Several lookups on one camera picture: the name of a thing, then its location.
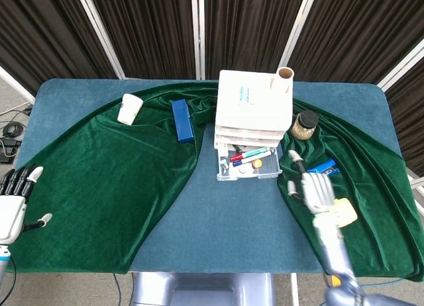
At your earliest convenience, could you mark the blue felt table cover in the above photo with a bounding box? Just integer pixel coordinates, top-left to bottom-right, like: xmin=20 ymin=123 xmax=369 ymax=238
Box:
xmin=15 ymin=77 xmax=407 ymax=274

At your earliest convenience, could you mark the translucent plastic drawer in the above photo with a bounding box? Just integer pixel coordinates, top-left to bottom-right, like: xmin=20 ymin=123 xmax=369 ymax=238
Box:
xmin=215 ymin=123 xmax=288 ymax=135
xmin=214 ymin=132 xmax=284 ymax=144
xmin=217 ymin=142 xmax=283 ymax=182

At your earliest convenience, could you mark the cream cardboard tube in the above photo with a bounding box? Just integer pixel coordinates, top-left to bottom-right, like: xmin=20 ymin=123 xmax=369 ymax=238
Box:
xmin=270 ymin=66 xmax=295 ymax=94

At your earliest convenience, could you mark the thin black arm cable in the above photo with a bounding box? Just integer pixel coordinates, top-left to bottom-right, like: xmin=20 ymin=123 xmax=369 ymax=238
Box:
xmin=7 ymin=256 xmax=17 ymax=306

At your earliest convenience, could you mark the dark pleated screen panel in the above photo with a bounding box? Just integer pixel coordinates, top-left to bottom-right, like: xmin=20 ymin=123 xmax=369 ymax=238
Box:
xmin=281 ymin=0 xmax=424 ymax=90
xmin=0 ymin=0 xmax=125 ymax=103
xmin=384 ymin=37 xmax=424 ymax=187
xmin=198 ymin=0 xmax=314 ymax=80
xmin=87 ymin=0 xmax=199 ymax=80

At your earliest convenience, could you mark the white drawer organizer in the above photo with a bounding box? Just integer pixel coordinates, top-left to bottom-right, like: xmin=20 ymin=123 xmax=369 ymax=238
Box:
xmin=213 ymin=70 xmax=295 ymax=151

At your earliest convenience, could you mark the black power adapter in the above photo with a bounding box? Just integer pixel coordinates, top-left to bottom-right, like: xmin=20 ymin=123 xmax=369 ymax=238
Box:
xmin=0 ymin=136 xmax=23 ymax=164

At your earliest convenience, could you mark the blue capped marker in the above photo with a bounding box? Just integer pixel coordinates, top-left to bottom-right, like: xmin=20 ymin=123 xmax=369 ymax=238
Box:
xmin=232 ymin=154 xmax=266 ymax=168

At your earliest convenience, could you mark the lavender robot base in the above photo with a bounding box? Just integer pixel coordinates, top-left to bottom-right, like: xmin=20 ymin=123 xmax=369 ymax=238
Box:
xmin=131 ymin=272 xmax=276 ymax=306

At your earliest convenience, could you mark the red capped marker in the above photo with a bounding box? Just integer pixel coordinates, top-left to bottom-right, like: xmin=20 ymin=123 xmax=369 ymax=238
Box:
xmin=230 ymin=146 xmax=271 ymax=162

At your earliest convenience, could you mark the white table leg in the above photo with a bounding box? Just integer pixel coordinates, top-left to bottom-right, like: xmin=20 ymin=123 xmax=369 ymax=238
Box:
xmin=290 ymin=273 xmax=300 ymax=306

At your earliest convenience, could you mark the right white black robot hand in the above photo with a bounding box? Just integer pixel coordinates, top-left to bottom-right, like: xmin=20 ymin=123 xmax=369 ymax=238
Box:
xmin=286 ymin=149 xmax=337 ymax=216

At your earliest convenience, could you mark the glass jar with black lid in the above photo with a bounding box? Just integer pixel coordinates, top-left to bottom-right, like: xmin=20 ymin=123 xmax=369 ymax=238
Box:
xmin=290 ymin=109 xmax=319 ymax=141

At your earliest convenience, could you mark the blue snack packet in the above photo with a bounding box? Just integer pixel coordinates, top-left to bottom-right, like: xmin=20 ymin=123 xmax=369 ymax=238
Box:
xmin=307 ymin=158 xmax=342 ymax=178

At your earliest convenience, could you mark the white paper cup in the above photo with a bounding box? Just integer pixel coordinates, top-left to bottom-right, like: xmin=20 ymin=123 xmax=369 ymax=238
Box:
xmin=117 ymin=93 xmax=144 ymax=125

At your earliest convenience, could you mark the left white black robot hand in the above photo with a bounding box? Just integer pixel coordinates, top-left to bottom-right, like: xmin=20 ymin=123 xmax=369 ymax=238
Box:
xmin=0 ymin=165 xmax=54 ymax=246

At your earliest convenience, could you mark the blue cable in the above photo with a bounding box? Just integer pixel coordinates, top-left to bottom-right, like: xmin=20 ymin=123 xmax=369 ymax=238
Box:
xmin=112 ymin=272 xmax=123 ymax=306
xmin=359 ymin=276 xmax=405 ymax=287

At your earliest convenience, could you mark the coiled black floor cable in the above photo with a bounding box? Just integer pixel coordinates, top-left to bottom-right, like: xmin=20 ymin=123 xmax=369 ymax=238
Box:
xmin=0 ymin=120 xmax=27 ymax=138

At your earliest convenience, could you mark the green velvet cloth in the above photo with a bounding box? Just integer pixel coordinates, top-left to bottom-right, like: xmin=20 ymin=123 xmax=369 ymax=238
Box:
xmin=5 ymin=80 xmax=424 ymax=282

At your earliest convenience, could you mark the blue rectangular box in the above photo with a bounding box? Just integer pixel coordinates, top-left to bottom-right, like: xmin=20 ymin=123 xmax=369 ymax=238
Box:
xmin=171 ymin=99 xmax=195 ymax=144

